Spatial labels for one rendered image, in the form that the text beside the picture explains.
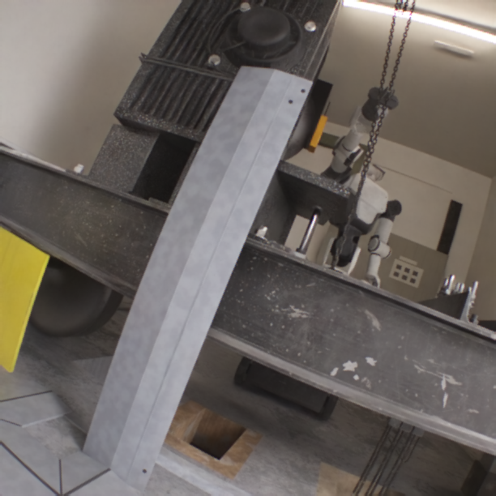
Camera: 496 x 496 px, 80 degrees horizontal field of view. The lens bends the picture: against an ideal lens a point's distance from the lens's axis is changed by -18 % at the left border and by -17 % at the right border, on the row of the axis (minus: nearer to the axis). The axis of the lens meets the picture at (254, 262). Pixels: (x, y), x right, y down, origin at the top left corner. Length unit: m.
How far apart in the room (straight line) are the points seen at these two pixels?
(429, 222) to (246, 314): 3.73
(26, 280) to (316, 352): 0.88
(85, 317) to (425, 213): 3.87
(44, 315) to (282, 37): 1.39
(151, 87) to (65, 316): 0.95
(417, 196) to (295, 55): 3.55
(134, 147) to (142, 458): 0.86
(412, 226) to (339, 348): 3.59
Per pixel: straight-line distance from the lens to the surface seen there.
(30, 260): 1.18
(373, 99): 1.41
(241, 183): 0.77
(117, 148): 1.16
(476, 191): 4.75
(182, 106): 1.09
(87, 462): 0.94
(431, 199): 4.51
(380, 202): 2.04
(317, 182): 0.95
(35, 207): 1.35
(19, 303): 1.21
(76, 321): 1.48
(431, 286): 4.05
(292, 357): 0.85
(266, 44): 1.06
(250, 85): 0.89
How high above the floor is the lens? 0.57
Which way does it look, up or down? 3 degrees up
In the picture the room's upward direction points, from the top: 22 degrees clockwise
